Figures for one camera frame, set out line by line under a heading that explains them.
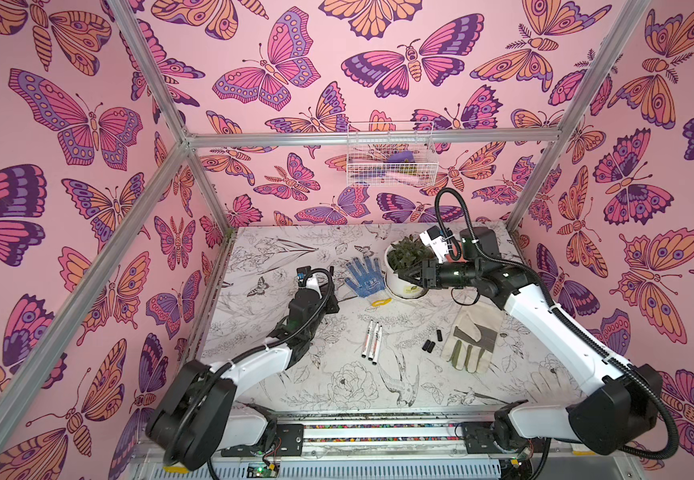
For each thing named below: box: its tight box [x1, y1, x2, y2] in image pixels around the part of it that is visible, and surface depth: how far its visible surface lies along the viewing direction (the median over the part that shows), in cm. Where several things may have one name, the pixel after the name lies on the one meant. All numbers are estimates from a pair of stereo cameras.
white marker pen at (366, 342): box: [361, 319, 373, 359], surface depth 91 cm
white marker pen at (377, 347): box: [372, 325, 383, 365], surface depth 90 cm
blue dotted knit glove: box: [345, 256, 385, 297], surface depth 105 cm
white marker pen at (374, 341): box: [368, 321, 379, 361], surface depth 91 cm
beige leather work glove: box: [442, 303, 504, 375], surface depth 91 cm
